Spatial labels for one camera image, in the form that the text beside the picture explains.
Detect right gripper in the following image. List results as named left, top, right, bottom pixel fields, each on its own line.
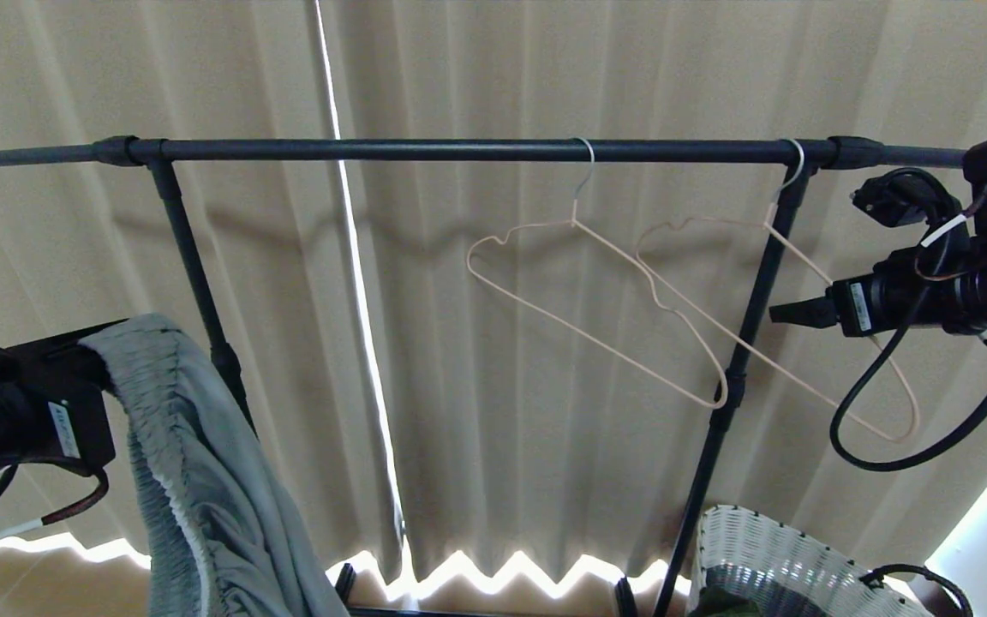
left=832, top=249, right=987, bottom=337

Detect pink clothes hanger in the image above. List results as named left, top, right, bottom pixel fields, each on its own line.
left=466, top=137, right=730, bottom=410
left=635, top=139, right=921, bottom=444

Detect pale grey shorts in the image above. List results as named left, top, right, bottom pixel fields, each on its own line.
left=78, top=313, right=349, bottom=617

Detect white laundry basket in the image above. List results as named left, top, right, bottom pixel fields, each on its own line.
left=686, top=506, right=974, bottom=617

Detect black clothes rack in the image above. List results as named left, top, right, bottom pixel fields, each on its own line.
left=0, top=135, right=970, bottom=617

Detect green garment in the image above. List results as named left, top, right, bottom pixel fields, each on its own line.
left=691, top=587, right=760, bottom=617

